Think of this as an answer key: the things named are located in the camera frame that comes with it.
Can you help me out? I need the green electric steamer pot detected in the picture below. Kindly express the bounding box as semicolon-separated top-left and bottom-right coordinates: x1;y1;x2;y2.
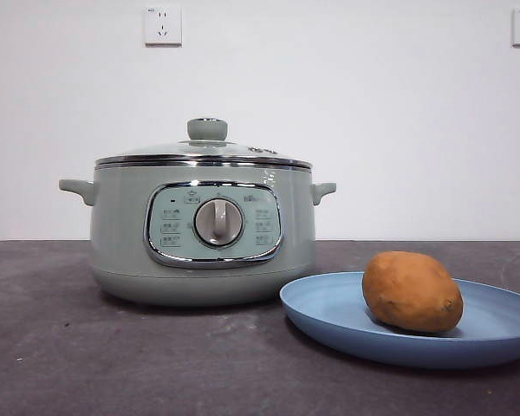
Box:
58;162;337;309

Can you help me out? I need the glass lid with green knob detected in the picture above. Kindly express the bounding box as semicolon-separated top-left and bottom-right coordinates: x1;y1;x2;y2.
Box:
94;116;309;168

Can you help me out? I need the brown potato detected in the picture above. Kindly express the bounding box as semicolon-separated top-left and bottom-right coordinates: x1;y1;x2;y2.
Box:
362;250;465;334

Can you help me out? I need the blue round plate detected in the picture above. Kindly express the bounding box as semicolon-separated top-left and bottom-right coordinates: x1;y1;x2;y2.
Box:
279;270;520;370

